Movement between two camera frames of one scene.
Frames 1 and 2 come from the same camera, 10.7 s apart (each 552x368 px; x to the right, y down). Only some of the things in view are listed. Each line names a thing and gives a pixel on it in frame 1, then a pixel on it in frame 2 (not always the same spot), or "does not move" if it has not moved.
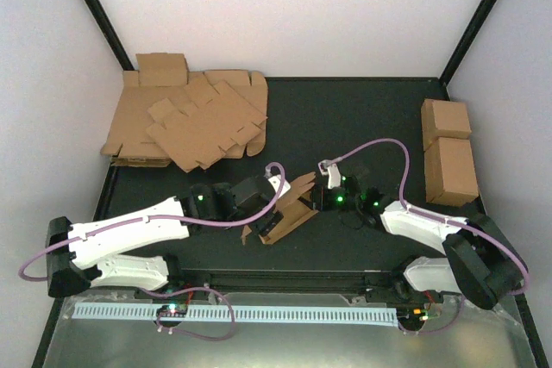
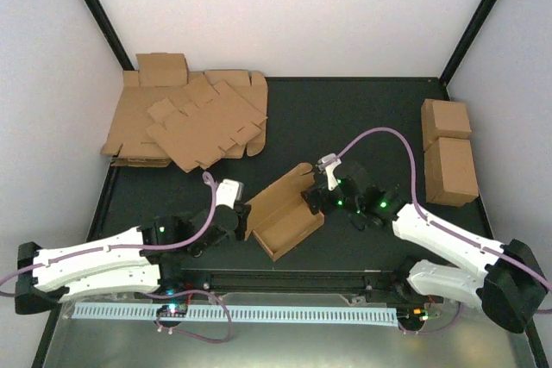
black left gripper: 265,224 → 241,207
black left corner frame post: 98,10 does not move
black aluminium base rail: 377,283 does not move
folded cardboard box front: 450,174 does not move
